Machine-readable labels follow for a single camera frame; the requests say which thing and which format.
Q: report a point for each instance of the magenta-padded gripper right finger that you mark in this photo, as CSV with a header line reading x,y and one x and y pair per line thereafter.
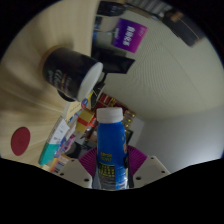
x,y
150,170

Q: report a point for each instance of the black mug white inside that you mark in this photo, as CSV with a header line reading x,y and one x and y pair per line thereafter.
x,y
68,71

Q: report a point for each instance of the shelf unit with colourful boxes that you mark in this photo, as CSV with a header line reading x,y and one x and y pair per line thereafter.
x,y
83,121

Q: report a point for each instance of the purple sign white lettering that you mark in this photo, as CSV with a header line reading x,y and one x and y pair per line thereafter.
x,y
129,35

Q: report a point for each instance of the black ceiling fixture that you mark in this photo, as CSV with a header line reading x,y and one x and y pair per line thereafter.
x,y
185,26

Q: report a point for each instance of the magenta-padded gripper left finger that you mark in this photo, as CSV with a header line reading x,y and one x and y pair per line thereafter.
x,y
77,175

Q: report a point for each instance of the blue drink bottle white cap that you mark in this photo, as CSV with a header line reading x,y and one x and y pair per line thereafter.
x,y
111,146

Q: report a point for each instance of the black monitor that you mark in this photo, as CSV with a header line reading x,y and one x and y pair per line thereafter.
x,y
113,61

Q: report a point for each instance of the flat round red coaster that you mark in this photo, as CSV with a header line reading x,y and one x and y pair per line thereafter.
x,y
20,141

